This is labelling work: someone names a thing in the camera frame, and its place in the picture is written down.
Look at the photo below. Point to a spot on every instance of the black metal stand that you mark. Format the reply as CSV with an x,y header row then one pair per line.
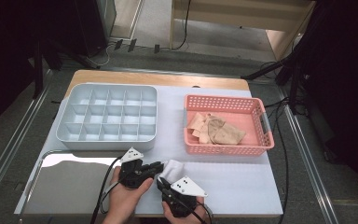
x,y
295,93
38,77

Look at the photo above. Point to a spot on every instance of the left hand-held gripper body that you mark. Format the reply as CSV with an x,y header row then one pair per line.
x,y
132,174

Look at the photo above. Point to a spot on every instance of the person's left hand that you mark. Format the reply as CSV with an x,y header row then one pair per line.
x,y
124,199

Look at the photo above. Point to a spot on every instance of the dark cabinet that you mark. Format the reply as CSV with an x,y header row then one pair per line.
x,y
90,28

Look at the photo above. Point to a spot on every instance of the pink perforated plastic basket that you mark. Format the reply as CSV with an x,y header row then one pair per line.
x,y
251,137

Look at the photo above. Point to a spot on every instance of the small black floor bracket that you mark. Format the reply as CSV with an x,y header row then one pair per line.
x,y
157,48
118,44
132,45

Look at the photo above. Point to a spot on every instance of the light wooden desk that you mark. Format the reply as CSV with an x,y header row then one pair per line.
x,y
245,12

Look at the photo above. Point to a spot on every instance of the white divided storage box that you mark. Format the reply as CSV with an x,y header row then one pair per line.
x,y
105,145

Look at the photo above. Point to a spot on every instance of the tan sock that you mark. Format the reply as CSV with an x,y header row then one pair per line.
x,y
230,135
213,123

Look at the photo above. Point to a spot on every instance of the grey transparent box lid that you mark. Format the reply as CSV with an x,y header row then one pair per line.
x,y
74,186

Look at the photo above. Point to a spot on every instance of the white sock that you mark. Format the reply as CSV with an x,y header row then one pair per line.
x,y
175,166
169,174

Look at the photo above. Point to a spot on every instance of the aluminium floor rail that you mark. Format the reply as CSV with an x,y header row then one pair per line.
x,y
12,146
307,168
167,72

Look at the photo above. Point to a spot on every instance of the dark curtain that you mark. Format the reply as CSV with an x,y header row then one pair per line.
x,y
348,77
6,46

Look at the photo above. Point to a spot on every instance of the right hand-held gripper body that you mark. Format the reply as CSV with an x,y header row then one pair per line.
x,y
186,186

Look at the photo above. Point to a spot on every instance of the person's right hand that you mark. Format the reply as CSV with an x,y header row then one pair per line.
x,y
183,220

